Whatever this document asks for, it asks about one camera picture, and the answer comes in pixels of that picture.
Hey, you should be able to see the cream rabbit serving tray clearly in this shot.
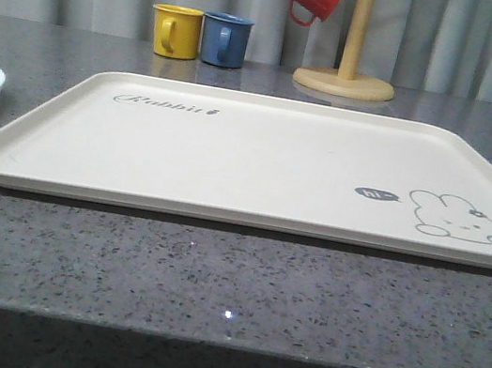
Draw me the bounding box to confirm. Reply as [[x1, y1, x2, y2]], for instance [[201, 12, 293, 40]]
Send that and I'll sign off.
[[0, 72, 492, 268]]

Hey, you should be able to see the wooden mug tree stand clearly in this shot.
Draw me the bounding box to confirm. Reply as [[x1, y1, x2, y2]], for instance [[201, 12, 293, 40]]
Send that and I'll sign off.
[[293, 0, 394, 101]]

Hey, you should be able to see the blue enamel mug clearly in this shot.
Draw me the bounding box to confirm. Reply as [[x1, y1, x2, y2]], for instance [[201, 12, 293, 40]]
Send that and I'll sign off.
[[200, 11, 254, 69]]

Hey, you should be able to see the yellow enamel mug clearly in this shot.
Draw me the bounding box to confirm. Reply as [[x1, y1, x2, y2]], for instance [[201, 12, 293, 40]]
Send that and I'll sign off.
[[153, 3, 205, 60]]

